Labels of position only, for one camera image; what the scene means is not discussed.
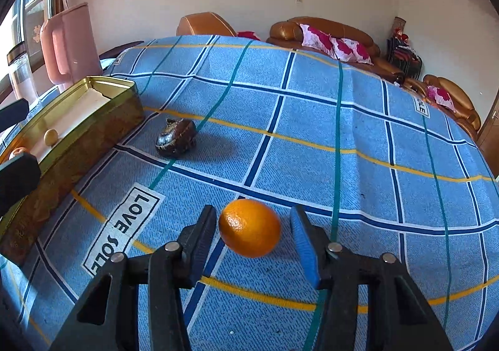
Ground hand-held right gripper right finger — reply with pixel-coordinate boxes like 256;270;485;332
289;205;455;351

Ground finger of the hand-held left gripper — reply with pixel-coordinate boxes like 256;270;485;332
0;152;42;217
0;99;30;132

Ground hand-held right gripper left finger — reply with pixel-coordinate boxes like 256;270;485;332
49;205;218;351

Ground gold tin box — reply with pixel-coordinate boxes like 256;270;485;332
0;76;146;268

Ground clear glass bottle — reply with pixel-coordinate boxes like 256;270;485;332
6;43;37;102

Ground white paper liner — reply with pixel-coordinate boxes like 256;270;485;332
27;88;114;158

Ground pink electric kettle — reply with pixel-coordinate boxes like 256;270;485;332
40;2;103;85

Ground window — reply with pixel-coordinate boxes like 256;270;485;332
0;0;65;75

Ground blue plaid blanket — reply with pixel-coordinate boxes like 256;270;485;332
0;34;499;351

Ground small pink floral cushion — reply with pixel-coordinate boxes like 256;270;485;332
427;86;456;113

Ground brown leather armchair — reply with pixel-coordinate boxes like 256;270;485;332
403;75;481;141
176;12;238;37

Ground stacked dark chairs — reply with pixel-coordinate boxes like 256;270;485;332
386;37;424;80

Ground brown leather sofa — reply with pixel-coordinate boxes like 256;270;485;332
266;16;406;82

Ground brown wooden door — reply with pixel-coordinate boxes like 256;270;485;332
477;99;499;158

